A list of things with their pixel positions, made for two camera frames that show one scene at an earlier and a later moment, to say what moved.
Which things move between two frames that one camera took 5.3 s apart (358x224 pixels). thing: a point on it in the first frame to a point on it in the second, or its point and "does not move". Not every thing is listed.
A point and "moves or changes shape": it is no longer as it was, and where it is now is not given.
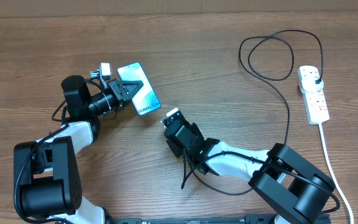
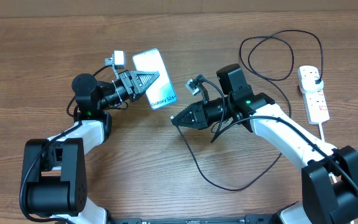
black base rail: x=191 y=219 does not move
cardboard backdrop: x=46 y=9 does not move
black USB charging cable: x=272 y=58 moves or changes shape
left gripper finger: x=130 y=88 to x=143 y=79
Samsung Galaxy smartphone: x=146 y=99 moves or changes shape
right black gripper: x=196 y=129 to x=199 y=115
